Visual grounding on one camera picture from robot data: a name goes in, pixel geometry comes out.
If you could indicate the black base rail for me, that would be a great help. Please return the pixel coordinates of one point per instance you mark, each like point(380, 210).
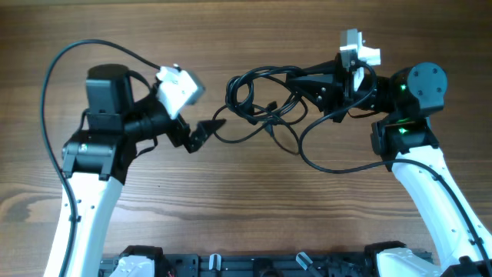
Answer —
point(139, 260)

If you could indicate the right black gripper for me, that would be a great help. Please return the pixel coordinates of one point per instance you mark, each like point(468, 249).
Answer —
point(335, 91)

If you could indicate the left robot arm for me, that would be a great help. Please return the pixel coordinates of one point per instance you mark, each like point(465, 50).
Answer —
point(96, 159)

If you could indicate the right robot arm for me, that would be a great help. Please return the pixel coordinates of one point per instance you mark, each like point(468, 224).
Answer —
point(407, 146)

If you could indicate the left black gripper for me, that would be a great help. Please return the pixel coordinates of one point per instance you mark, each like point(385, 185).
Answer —
point(177, 135)

